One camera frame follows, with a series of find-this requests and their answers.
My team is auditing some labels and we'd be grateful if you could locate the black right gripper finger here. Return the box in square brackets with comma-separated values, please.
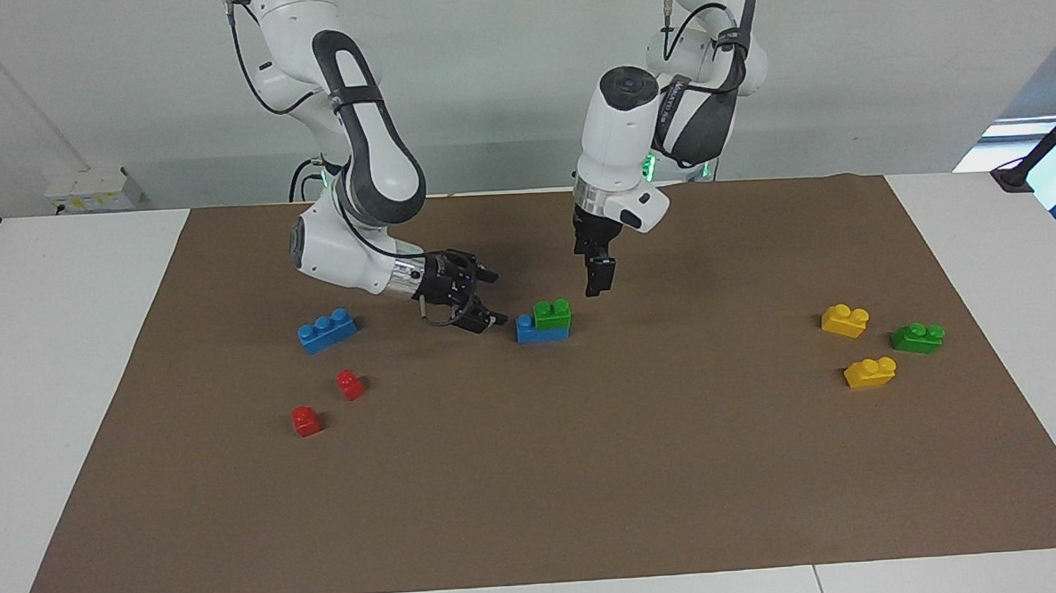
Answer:
[456, 250, 500, 288]
[454, 304, 511, 337]

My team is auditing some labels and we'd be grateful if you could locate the blue three-stud block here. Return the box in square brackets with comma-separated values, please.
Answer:
[296, 306, 361, 356]
[516, 312, 572, 345]

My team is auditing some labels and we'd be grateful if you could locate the light green two-stud block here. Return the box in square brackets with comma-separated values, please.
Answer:
[532, 298, 573, 335]

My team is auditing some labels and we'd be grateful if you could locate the yellow two-stud block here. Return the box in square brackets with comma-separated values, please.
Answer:
[820, 303, 872, 339]
[842, 356, 899, 390]

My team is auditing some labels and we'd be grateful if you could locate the dark green two-stud block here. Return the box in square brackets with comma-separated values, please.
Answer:
[889, 321, 947, 356]

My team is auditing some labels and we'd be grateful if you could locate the brown table mat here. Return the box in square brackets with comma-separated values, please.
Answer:
[3, 166, 1056, 593]

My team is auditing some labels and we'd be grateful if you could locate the white power strip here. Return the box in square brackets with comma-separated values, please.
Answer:
[43, 166, 147, 217]

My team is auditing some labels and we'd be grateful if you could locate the black right base cable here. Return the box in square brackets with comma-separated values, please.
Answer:
[287, 158, 325, 204]

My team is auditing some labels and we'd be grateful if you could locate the black camera stand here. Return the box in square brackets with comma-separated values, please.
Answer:
[987, 93, 1056, 195]

